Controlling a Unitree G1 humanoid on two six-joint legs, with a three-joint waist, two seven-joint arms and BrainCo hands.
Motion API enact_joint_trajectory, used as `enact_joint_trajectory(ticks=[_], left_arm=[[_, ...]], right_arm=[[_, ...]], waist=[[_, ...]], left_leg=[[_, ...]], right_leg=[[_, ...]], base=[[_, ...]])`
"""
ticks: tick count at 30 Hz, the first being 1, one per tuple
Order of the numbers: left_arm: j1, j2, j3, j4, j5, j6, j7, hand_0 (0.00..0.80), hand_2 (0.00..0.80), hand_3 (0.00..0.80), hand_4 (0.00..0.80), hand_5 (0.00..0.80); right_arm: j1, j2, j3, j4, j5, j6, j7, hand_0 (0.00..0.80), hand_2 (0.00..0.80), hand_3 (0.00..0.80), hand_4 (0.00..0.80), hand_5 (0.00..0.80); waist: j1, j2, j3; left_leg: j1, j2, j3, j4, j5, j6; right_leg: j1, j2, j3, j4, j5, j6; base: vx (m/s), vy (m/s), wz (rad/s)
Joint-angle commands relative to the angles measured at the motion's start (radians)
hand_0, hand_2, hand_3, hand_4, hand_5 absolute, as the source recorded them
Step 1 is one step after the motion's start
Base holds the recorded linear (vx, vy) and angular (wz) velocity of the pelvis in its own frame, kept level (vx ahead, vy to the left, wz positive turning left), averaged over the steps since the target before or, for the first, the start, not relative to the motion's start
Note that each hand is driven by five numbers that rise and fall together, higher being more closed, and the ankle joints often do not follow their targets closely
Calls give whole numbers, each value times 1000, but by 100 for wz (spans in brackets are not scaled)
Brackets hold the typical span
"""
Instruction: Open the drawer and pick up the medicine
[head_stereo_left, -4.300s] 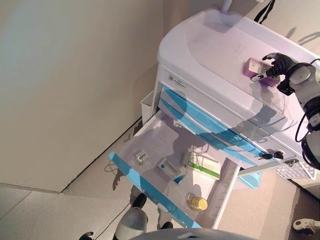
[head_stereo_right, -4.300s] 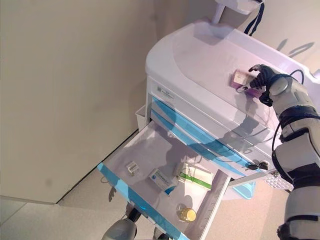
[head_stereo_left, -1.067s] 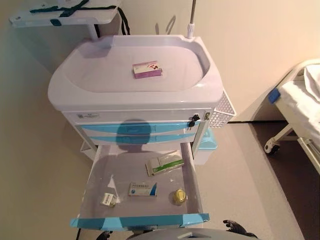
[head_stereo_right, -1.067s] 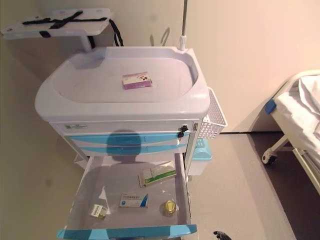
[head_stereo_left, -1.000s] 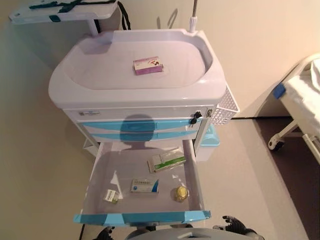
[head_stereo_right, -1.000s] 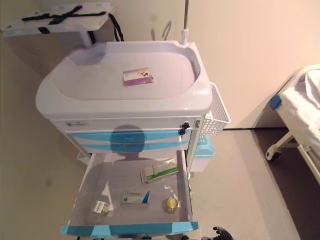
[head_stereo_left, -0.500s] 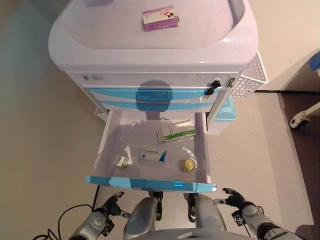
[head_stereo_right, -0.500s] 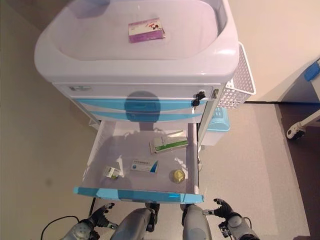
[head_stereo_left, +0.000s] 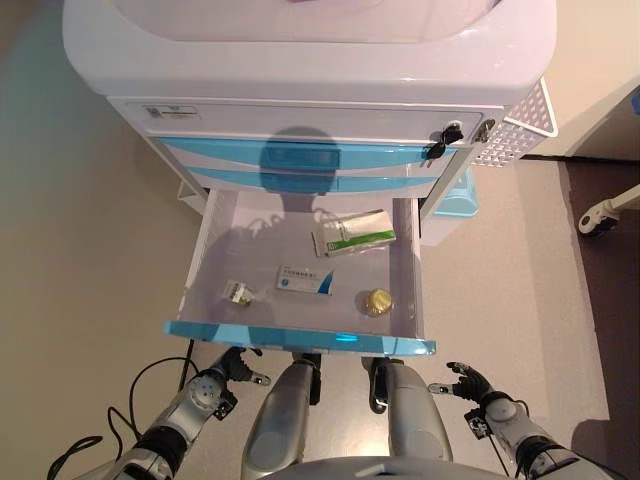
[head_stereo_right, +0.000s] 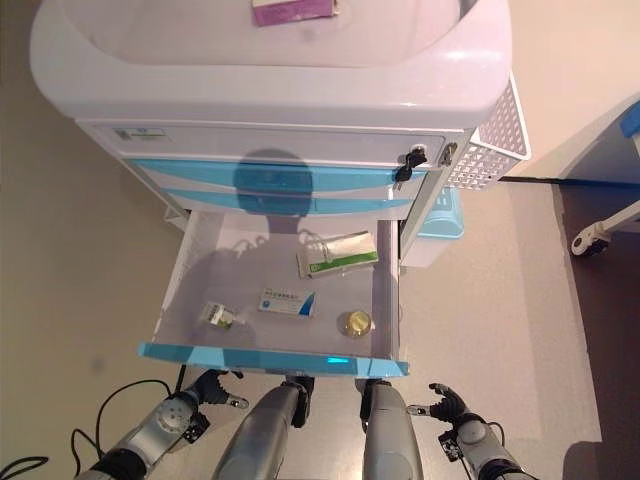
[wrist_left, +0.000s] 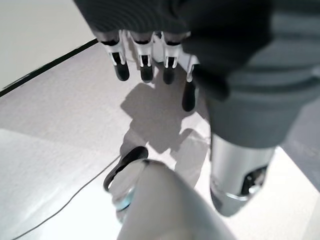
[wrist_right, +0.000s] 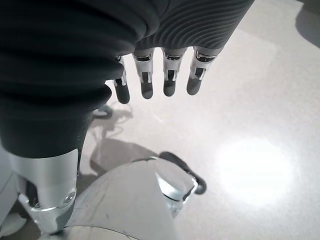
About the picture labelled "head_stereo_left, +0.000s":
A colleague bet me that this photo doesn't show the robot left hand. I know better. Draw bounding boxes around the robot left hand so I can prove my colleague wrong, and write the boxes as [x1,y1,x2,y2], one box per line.
[212,347,272,386]

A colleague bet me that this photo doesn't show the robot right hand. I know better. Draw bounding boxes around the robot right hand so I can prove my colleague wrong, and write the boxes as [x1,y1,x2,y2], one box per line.
[427,361,501,401]

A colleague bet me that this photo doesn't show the white drawer with blue handle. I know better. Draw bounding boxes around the white drawer with blue handle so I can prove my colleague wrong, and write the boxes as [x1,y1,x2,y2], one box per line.
[162,187,439,357]
[174,167,451,199]
[149,134,464,174]

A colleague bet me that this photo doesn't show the blue white medicine box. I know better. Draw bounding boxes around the blue white medicine box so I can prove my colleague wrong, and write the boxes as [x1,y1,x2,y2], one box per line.
[275,264,337,297]

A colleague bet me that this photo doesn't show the yellow capped medicine bottle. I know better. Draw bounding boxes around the yellow capped medicine bottle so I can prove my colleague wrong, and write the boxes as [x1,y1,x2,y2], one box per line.
[355,287,396,317]

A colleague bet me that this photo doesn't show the white green medicine box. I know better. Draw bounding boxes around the white green medicine box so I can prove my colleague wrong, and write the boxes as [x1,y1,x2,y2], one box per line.
[310,208,397,259]

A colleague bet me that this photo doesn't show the silver robot left leg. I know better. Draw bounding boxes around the silver robot left leg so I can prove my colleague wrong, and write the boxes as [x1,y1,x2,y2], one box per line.
[242,352,324,480]

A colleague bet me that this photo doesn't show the small white barcode box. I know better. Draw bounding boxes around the small white barcode box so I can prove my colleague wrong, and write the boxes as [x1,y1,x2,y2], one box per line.
[222,279,256,307]

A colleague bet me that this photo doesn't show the grey robot torso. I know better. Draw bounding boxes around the grey robot torso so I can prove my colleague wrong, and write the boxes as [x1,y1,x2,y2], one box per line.
[272,455,511,480]

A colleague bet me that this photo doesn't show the small white side bin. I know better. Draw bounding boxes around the small white side bin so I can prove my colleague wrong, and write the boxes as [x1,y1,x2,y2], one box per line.
[177,180,211,209]

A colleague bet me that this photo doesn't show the black keys in lock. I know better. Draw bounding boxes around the black keys in lock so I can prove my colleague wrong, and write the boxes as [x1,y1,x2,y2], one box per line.
[424,119,466,169]

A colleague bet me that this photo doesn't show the silver cart latch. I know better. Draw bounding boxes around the silver cart latch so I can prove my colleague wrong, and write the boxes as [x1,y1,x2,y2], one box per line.
[473,118,497,146]

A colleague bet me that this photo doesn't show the white perforated side basket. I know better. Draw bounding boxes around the white perforated side basket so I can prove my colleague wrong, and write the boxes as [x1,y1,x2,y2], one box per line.
[469,75,559,169]

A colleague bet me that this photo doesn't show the cart label sticker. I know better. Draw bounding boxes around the cart label sticker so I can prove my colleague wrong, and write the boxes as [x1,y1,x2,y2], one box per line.
[141,103,202,121]

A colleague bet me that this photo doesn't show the white medical trolley cart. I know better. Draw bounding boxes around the white medical trolley cart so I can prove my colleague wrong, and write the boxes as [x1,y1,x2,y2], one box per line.
[62,0,559,201]

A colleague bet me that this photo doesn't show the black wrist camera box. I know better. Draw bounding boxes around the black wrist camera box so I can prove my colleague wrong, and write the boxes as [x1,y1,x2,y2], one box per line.
[212,389,237,421]
[462,407,494,441]

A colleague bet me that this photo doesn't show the black floor cable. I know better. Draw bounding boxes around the black floor cable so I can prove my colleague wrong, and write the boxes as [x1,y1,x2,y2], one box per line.
[177,339,197,396]

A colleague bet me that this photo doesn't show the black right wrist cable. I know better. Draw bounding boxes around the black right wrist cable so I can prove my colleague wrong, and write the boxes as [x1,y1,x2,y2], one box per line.
[487,434,511,480]

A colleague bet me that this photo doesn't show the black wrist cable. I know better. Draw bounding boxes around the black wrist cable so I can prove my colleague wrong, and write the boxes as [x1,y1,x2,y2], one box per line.
[487,434,511,480]
[47,357,201,480]

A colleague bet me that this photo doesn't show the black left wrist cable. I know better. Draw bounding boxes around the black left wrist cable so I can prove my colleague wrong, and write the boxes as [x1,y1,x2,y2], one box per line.
[47,357,201,480]

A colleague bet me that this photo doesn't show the white hospital bed frame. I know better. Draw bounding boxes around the white hospital bed frame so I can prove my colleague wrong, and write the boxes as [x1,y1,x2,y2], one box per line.
[569,69,640,239]

